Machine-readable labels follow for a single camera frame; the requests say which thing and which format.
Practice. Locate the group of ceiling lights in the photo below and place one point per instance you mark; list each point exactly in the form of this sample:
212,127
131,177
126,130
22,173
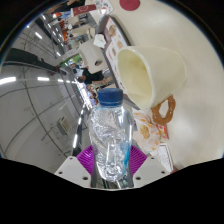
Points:
6,80

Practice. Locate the group of beige chairs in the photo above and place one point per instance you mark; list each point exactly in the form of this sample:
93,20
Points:
81,31

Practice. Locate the red sauce packet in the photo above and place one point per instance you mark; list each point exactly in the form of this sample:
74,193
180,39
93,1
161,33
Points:
164,131

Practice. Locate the ceiling air conditioner unit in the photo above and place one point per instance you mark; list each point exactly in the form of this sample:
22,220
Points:
64,125

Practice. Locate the flat round red coaster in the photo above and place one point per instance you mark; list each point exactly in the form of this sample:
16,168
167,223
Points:
129,4

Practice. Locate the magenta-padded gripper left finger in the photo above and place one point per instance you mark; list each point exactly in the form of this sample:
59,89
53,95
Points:
71,171

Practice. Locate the orange and white food wrapper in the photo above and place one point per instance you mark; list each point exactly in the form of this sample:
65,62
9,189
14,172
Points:
146,133

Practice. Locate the white printed card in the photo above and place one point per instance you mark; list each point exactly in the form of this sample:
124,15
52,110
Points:
165,157

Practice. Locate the clear blue-capped water bottle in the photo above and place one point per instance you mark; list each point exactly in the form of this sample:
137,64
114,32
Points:
110,140

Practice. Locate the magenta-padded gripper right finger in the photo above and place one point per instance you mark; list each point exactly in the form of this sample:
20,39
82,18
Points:
150,171

